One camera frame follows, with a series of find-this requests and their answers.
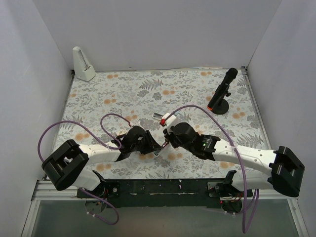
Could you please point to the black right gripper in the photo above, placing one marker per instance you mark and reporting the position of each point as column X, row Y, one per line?
column 170, row 139

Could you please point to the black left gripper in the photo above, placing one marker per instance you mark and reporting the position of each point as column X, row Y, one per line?
column 148, row 142

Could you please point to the light blue stapler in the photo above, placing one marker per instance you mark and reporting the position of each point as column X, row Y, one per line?
column 157, row 116

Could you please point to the beige stapler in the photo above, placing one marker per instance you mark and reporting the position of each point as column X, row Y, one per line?
column 159, row 151

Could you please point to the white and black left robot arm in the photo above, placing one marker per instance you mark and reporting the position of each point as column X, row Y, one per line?
column 65, row 167

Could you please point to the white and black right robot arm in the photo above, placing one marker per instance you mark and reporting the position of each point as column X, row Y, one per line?
column 279, row 169

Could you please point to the black microphone stand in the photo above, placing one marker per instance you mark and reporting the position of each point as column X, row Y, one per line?
column 221, row 105

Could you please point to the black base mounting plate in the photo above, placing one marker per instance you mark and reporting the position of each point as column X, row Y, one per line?
column 166, row 192

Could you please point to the white metronome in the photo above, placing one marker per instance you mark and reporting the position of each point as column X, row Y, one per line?
column 82, row 67

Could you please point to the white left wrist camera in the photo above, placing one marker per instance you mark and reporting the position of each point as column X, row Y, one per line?
column 135, row 123

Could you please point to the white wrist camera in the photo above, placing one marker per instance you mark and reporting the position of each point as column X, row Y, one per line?
column 135, row 123
column 169, row 120

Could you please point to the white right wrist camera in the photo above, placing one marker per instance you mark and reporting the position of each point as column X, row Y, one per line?
column 169, row 120

